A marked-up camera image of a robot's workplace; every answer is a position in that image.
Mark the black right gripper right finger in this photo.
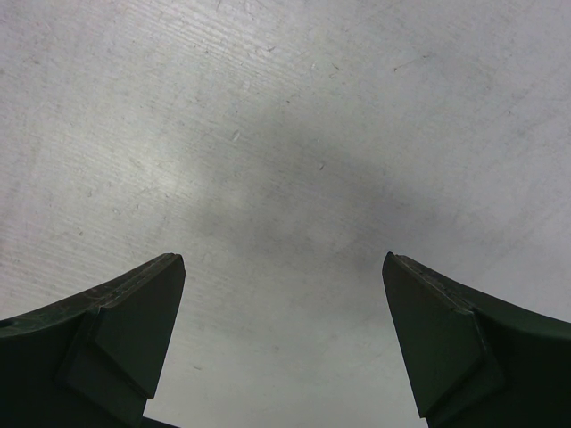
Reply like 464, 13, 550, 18
382, 253, 570, 427

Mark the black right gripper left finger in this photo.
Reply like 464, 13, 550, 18
1, 253, 186, 427

